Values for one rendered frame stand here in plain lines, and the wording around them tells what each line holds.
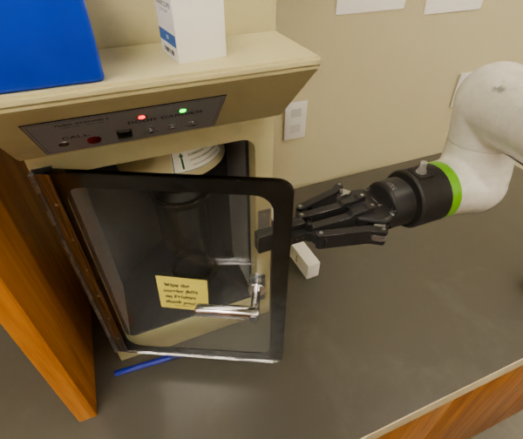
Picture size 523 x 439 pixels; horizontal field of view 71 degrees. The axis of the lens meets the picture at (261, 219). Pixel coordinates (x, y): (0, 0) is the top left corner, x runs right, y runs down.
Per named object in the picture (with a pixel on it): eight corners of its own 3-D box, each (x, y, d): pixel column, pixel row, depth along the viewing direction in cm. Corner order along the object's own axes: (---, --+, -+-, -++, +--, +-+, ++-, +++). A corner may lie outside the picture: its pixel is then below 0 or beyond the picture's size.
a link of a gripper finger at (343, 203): (369, 197, 54) (363, 192, 55) (300, 214, 51) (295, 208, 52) (363, 217, 56) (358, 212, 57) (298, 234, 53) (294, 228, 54)
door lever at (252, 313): (202, 290, 55) (200, 279, 53) (265, 294, 54) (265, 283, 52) (194, 321, 51) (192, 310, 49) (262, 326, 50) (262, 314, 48)
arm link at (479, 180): (512, 216, 61) (459, 186, 69) (542, 145, 54) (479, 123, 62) (447, 238, 57) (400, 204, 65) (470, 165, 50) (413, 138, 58)
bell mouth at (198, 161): (110, 138, 64) (101, 109, 60) (207, 122, 69) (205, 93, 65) (121, 194, 51) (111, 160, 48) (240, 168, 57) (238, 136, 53)
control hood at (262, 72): (17, 151, 42) (-28, 61, 35) (275, 108, 51) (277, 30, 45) (5, 210, 34) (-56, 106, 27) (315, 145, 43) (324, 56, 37)
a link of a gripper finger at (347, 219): (367, 220, 56) (373, 226, 55) (302, 241, 52) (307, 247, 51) (372, 200, 53) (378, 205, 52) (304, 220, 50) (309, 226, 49)
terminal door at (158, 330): (120, 347, 69) (37, 167, 43) (282, 360, 67) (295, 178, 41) (119, 352, 68) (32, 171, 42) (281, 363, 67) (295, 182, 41)
